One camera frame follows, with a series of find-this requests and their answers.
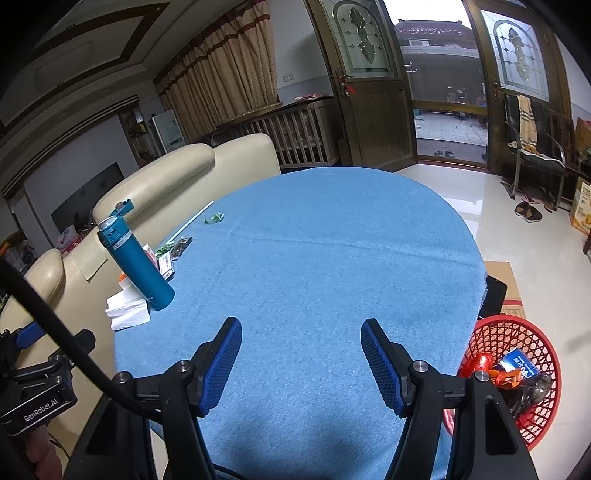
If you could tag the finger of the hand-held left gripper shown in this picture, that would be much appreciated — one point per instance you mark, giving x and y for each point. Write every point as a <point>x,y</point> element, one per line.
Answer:
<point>83,341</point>
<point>30,333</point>

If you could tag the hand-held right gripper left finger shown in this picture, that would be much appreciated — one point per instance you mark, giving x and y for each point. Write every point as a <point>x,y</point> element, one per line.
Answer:
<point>224,364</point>

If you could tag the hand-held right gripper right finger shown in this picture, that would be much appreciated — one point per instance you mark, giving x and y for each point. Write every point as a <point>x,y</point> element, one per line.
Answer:
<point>381,364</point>

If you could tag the red plastic wrapper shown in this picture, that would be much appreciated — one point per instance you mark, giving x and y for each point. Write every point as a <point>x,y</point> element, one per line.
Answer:
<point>480,362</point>

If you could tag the orange wrapper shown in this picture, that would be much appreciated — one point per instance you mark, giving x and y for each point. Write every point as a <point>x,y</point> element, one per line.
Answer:
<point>505,378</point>

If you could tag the blue paper carton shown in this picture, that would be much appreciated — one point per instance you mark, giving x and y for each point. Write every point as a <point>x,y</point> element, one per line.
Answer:
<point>521,364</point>

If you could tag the black plastic bag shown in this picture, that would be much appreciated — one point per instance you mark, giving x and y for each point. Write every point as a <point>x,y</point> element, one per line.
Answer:
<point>531,391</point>

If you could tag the red plastic basket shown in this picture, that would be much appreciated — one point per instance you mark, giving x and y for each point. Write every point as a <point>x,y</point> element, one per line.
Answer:
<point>551,369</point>

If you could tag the person's left hand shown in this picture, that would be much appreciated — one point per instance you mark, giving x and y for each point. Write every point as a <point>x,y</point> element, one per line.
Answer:
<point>41,454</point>

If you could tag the white tissue stack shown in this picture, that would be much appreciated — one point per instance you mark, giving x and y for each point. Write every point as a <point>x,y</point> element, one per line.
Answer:
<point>127,309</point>

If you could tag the orange packet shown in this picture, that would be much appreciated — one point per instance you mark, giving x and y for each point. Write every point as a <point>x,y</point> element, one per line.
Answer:
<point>123,278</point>

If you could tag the teal insulated bottle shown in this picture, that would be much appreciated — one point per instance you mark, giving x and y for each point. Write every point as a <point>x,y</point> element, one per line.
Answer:
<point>138,267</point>

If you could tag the pink plastic bag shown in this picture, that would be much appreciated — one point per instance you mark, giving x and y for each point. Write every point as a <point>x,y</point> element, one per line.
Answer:
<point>67,240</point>

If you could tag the red white packet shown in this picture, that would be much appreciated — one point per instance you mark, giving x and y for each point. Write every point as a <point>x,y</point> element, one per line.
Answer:
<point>148,253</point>

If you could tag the small white box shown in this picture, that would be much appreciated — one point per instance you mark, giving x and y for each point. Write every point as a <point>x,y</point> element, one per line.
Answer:
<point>165,267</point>

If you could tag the green sachet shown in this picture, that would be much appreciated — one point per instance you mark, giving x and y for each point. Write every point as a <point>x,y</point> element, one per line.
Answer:
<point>162,250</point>

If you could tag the black sachets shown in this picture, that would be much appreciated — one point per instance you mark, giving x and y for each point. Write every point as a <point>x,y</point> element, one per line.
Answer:
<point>182,245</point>

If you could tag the black chair back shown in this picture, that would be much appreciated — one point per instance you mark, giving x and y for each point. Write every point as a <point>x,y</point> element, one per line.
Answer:
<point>494,295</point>

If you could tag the white thin stick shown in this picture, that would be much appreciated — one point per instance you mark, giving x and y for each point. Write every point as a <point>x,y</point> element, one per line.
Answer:
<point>191,221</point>

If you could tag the green candy wrapper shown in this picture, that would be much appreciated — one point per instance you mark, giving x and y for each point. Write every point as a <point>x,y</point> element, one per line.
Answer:
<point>213,218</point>

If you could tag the black television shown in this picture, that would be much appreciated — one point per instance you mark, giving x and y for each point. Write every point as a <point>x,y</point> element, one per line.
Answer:
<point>92,194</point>

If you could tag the cardboard box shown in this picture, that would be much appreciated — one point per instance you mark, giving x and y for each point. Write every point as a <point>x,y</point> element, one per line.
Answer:
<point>503,277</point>

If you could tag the cream leather sofa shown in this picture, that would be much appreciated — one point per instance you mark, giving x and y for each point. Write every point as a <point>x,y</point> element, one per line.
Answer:
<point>175,175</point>

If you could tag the dark display cabinet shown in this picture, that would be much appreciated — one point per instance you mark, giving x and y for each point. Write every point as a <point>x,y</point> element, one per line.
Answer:
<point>138,138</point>

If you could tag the wooden crib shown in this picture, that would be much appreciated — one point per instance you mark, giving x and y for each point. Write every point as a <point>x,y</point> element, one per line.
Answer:
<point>295,138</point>

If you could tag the wooden glass door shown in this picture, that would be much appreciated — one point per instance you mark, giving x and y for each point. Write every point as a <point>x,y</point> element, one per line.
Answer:
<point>378,124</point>
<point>494,129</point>

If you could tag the yellow carton box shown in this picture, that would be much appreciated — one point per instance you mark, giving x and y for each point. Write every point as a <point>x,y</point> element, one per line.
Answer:
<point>581,207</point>

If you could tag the pink cloth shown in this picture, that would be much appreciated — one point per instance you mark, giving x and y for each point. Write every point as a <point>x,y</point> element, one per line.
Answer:
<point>314,97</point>

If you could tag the striped towel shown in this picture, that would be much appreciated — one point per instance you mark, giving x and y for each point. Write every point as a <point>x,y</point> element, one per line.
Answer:
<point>526,124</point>

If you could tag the red door ornament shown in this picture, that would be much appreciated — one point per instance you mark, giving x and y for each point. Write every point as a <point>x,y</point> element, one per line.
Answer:
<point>347,85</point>

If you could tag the beige curtain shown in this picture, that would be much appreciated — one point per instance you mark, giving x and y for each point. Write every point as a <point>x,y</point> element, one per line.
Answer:
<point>221,69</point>

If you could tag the metal frame chair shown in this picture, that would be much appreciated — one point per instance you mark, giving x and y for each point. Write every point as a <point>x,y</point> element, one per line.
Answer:
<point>540,164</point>

